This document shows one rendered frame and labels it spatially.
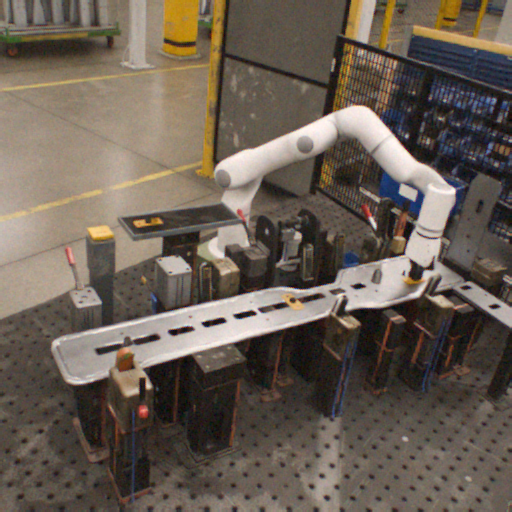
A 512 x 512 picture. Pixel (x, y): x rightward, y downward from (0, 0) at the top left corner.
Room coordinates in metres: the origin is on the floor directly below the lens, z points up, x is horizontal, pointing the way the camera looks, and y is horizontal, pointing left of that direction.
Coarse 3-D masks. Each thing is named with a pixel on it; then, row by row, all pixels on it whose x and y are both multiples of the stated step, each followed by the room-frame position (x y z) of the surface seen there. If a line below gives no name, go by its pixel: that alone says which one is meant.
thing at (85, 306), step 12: (84, 288) 1.35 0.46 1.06; (72, 300) 1.30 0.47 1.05; (84, 300) 1.30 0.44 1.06; (96, 300) 1.30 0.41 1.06; (72, 312) 1.30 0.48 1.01; (84, 312) 1.27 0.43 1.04; (96, 312) 1.29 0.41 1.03; (72, 324) 1.31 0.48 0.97; (84, 324) 1.27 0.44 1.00; (96, 324) 1.29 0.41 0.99
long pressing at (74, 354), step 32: (288, 288) 1.58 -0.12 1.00; (320, 288) 1.61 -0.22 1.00; (352, 288) 1.64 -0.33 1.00; (384, 288) 1.67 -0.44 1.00; (416, 288) 1.70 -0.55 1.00; (448, 288) 1.74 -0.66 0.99; (160, 320) 1.33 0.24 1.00; (192, 320) 1.35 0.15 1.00; (256, 320) 1.39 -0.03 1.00; (288, 320) 1.41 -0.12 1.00; (64, 352) 1.15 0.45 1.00; (160, 352) 1.20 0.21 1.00; (192, 352) 1.22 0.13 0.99
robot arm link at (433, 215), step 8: (432, 184) 1.75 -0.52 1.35; (440, 184) 1.75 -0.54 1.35; (432, 192) 1.71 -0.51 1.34; (440, 192) 1.70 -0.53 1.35; (448, 192) 1.70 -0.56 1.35; (424, 200) 1.74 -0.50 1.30; (432, 200) 1.71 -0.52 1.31; (440, 200) 1.70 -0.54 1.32; (448, 200) 1.70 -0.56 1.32; (424, 208) 1.72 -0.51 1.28; (432, 208) 1.70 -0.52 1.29; (440, 208) 1.70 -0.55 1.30; (448, 208) 1.71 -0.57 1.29; (424, 216) 1.71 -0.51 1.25; (432, 216) 1.70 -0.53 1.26; (440, 216) 1.70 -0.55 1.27; (424, 224) 1.71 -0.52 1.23; (432, 224) 1.70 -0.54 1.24; (440, 224) 1.70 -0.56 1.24
